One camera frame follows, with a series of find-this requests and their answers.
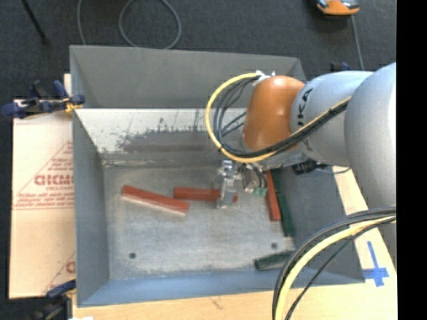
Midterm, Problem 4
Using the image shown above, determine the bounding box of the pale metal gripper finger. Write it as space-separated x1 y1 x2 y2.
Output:
215 169 230 210
221 159 240 207

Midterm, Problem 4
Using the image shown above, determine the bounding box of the dark green flat block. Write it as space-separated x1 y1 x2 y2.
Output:
271 169 296 238
254 249 296 271

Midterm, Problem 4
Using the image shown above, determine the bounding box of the grey metal bin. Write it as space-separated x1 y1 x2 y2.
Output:
69 44 366 308

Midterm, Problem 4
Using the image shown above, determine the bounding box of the brown cardboard board red print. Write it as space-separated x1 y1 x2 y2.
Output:
7 111 78 300

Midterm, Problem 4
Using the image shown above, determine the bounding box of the red-brown flat block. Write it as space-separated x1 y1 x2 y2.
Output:
264 169 282 223
172 187 240 203
120 185 190 217

